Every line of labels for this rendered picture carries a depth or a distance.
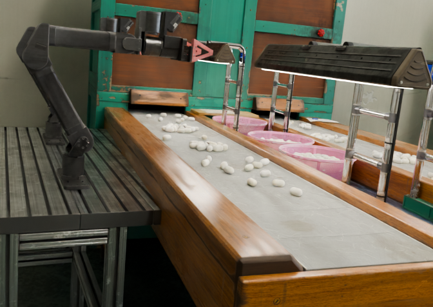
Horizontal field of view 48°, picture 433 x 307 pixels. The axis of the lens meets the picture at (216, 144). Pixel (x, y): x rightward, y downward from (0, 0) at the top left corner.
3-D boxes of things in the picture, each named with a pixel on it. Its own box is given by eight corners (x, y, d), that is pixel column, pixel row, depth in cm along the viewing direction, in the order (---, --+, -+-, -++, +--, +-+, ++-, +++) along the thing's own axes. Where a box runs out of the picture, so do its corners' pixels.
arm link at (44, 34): (131, 33, 145) (22, 21, 132) (139, 33, 137) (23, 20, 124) (129, 75, 147) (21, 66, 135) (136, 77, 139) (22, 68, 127)
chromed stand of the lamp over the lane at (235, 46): (196, 149, 200) (205, 39, 192) (183, 140, 219) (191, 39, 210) (238, 150, 207) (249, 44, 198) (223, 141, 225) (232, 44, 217)
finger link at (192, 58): (207, 40, 150) (179, 37, 146) (216, 41, 144) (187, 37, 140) (205, 63, 151) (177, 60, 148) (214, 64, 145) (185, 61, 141)
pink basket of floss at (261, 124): (251, 146, 218) (253, 126, 216) (200, 137, 230) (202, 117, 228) (273, 140, 241) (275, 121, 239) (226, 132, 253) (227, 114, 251)
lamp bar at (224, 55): (214, 62, 174) (216, 42, 172) (172, 56, 231) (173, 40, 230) (235, 64, 176) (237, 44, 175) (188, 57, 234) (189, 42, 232)
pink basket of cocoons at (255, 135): (280, 170, 176) (283, 144, 175) (231, 155, 196) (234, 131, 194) (325, 164, 194) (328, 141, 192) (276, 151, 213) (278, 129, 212)
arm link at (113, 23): (115, 19, 201) (86, 15, 196) (120, 19, 193) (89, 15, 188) (113, 48, 203) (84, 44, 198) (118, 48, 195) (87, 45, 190)
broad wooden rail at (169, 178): (227, 367, 77) (239, 258, 74) (102, 142, 244) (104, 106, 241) (294, 358, 81) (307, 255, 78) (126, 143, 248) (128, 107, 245)
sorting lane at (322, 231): (305, 281, 79) (306, 269, 78) (127, 116, 246) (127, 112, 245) (448, 269, 89) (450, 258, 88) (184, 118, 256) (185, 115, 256)
